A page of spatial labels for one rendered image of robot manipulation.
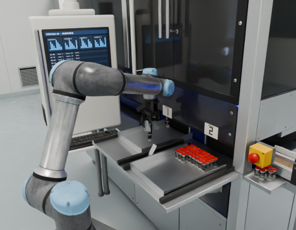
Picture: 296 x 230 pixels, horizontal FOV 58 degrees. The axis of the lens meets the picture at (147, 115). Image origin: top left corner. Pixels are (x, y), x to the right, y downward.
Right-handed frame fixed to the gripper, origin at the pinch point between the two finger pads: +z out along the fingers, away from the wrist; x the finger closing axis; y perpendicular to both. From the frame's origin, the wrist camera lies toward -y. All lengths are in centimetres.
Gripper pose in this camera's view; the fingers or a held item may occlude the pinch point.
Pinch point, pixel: (149, 132)
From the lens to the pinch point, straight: 147.6
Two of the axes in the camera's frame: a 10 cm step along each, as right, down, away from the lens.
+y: 5.5, 2.8, -7.9
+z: 0.2, 9.4, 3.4
